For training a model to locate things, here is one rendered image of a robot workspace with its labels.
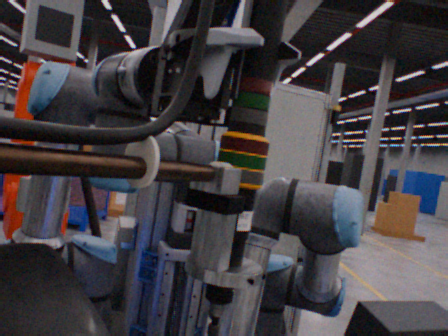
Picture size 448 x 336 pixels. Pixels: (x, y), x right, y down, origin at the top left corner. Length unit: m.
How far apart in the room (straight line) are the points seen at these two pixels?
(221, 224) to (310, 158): 2.33
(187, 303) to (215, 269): 0.94
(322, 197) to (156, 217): 0.60
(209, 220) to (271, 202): 0.50
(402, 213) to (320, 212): 12.14
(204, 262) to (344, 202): 0.51
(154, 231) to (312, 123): 1.58
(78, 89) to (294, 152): 1.82
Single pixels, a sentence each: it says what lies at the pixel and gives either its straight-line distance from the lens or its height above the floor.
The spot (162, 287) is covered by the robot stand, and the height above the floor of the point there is 1.14.
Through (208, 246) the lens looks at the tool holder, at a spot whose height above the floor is 1.46.
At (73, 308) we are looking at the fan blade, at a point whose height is 1.38.
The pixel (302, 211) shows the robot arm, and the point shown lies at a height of 1.46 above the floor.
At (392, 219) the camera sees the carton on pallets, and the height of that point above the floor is 0.47.
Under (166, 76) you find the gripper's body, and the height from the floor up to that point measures 1.61.
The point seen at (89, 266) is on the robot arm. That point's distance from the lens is 1.11.
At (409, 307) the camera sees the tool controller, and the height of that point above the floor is 1.25.
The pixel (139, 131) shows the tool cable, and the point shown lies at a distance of 0.26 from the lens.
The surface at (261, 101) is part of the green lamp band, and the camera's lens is 0.37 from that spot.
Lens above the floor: 1.54
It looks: 3 degrees down
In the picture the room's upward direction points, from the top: 9 degrees clockwise
